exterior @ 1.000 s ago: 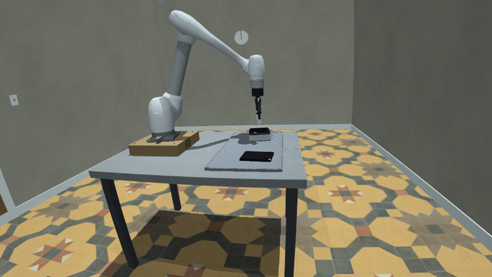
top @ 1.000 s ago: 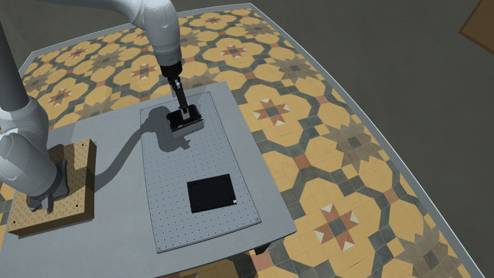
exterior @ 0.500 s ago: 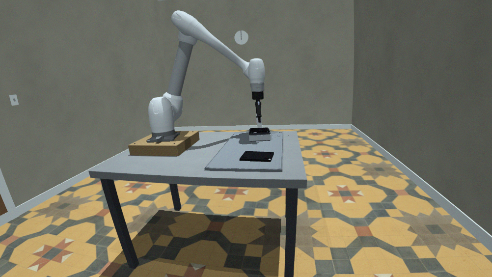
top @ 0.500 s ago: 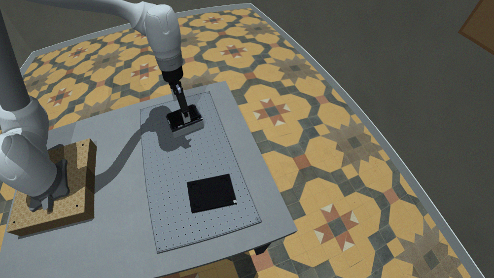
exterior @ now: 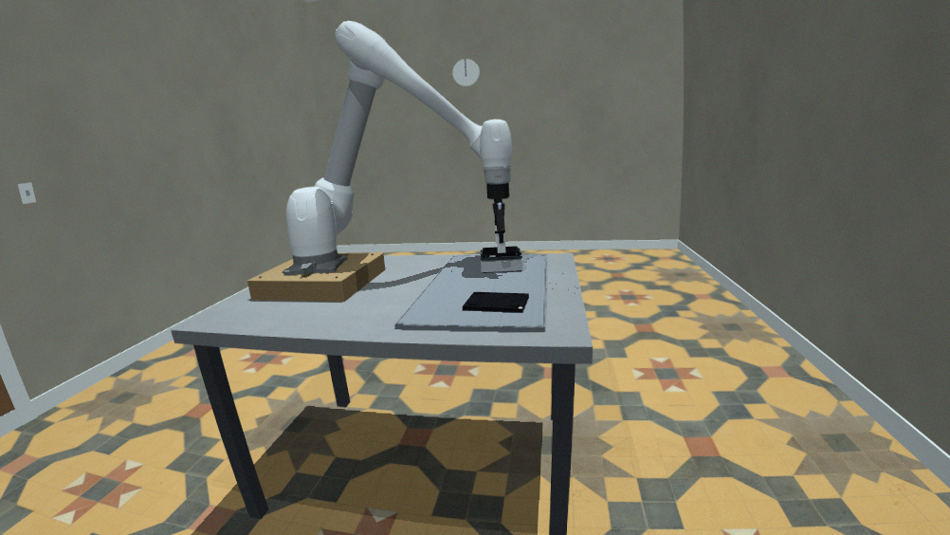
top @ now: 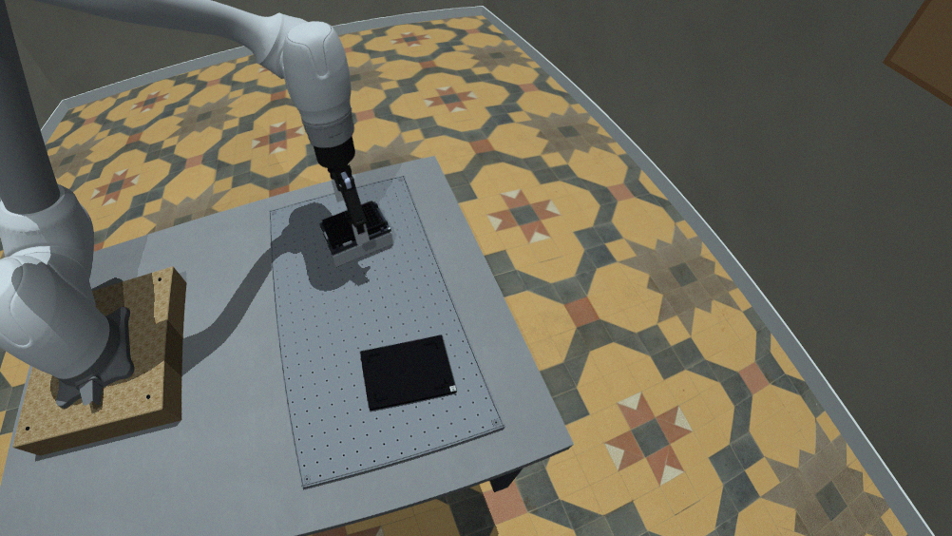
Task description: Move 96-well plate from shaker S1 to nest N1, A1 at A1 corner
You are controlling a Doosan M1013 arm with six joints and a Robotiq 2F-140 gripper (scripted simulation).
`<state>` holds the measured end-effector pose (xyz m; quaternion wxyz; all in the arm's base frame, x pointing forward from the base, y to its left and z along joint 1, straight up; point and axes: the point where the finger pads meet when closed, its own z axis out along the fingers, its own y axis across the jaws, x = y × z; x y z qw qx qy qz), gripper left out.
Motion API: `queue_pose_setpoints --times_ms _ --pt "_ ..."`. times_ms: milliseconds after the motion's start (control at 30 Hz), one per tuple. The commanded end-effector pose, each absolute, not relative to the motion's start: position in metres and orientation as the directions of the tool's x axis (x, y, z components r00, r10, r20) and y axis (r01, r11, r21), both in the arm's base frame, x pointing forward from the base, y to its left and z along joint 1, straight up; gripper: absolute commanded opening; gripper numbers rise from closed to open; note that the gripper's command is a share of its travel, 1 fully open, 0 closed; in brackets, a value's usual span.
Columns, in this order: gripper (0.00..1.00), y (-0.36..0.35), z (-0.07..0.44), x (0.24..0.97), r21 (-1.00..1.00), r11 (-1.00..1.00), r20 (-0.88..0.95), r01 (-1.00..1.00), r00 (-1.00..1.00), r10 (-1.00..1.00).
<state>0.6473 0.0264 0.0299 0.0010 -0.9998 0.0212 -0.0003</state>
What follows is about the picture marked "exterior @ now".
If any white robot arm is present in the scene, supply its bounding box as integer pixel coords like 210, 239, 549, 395
284, 21, 512, 275

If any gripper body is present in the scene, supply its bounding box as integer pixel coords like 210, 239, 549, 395
486, 183, 509, 206

